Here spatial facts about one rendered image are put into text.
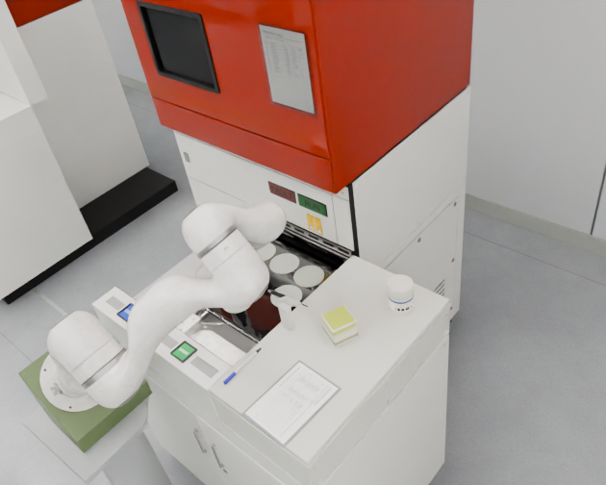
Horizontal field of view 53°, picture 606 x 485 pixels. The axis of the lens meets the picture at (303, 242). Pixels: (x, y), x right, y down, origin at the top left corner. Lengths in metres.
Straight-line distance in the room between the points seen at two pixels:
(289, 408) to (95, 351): 0.49
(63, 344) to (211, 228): 0.41
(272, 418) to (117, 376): 0.40
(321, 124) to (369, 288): 0.51
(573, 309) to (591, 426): 0.63
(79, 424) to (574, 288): 2.34
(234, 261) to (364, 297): 0.63
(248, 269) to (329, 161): 0.54
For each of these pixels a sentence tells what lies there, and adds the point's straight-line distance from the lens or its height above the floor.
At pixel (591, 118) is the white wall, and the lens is 3.05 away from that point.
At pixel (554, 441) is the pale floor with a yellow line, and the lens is 2.67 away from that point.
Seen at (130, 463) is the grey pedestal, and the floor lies 0.62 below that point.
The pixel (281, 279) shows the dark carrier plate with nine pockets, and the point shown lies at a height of 0.90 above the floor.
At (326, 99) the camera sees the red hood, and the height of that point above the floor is 1.52.
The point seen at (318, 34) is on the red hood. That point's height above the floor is 1.69.
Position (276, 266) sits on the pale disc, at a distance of 2.00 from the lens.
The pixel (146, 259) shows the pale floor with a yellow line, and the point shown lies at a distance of 3.65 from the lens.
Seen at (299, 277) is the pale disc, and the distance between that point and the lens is 1.95.
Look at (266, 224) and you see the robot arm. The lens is 1.31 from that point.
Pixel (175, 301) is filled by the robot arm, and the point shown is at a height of 1.38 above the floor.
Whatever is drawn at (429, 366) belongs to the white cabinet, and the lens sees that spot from 1.84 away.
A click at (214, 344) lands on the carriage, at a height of 0.88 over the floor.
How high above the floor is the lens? 2.24
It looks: 40 degrees down
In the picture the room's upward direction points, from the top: 10 degrees counter-clockwise
